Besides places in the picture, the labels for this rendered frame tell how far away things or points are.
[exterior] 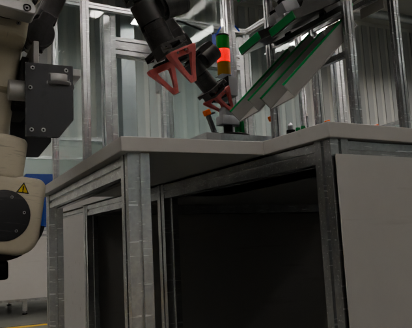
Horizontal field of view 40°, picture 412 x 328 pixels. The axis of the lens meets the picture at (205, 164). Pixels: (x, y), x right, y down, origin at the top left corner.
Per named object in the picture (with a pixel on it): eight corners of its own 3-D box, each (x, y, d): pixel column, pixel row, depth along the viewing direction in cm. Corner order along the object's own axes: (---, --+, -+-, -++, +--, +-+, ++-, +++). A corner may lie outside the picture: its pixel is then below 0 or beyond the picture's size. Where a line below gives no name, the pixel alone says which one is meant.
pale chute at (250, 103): (260, 111, 149) (247, 99, 149) (239, 122, 161) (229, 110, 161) (319, 44, 159) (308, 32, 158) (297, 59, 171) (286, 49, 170)
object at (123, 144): (121, 150, 107) (120, 135, 108) (40, 197, 187) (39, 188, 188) (399, 159, 138) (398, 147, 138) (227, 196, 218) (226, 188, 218)
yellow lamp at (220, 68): (222, 73, 206) (221, 60, 206) (215, 77, 210) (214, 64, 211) (233, 74, 208) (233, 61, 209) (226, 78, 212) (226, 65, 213)
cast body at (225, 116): (222, 123, 180) (222, 101, 181) (216, 126, 184) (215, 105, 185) (245, 125, 184) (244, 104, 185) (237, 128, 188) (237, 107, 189)
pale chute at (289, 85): (295, 97, 136) (282, 83, 136) (271, 110, 149) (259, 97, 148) (358, 25, 146) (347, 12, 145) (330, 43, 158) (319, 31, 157)
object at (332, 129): (329, 136, 103) (327, 120, 104) (80, 205, 232) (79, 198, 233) (680, 161, 173) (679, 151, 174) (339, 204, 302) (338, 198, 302)
